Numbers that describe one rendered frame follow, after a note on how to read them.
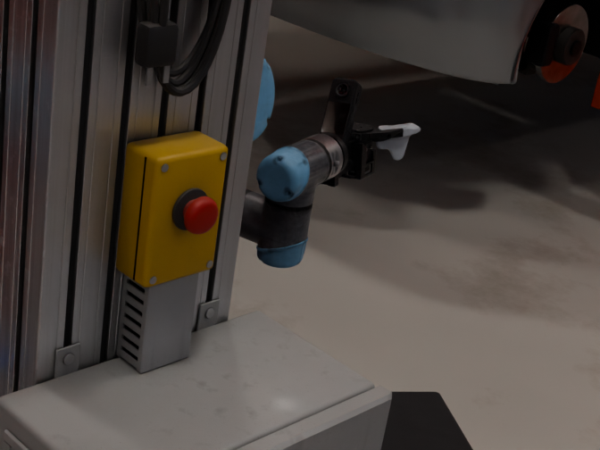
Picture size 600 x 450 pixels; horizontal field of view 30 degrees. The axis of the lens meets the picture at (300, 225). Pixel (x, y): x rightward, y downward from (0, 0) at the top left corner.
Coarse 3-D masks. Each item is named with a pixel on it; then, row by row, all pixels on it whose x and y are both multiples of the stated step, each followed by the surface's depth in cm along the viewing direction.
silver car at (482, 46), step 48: (288, 0) 427; (336, 0) 410; (384, 0) 400; (432, 0) 395; (480, 0) 395; (528, 0) 401; (576, 0) 476; (384, 48) 411; (432, 48) 405; (480, 48) 405; (528, 48) 449; (576, 48) 439
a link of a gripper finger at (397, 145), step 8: (384, 128) 187; (392, 128) 187; (400, 128) 187; (408, 128) 188; (416, 128) 190; (408, 136) 189; (376, 144) 187; (384, 144) 188; (392, 144) 188; (400, 144) 189; (392, 152) 189; (400, 152) 190
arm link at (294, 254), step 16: (256, 208) 174; (272, 208) 171; (288, 208) 170; (304, 208) 171; (256, 224) 174; (272, 224) 172; (288, 224) 171; (304, 224) 173; (256, 240) 175; (272, 240) 173; (288, 240) 173; (304, 240) 174; (272, 256) 174; (288, 256) 174
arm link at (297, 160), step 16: (304, 144) 172; (320, 144) 174; (272, 160) 166; (288, 160) 166; (304, 160) 168; (320, 160) 171; (256, 176) 169; (272, 176) 167; (288, 176) 166; (304, 176) 167; (320, 176) 172; (272, 192) 168; (288, 192) 167; (304, 192) 170
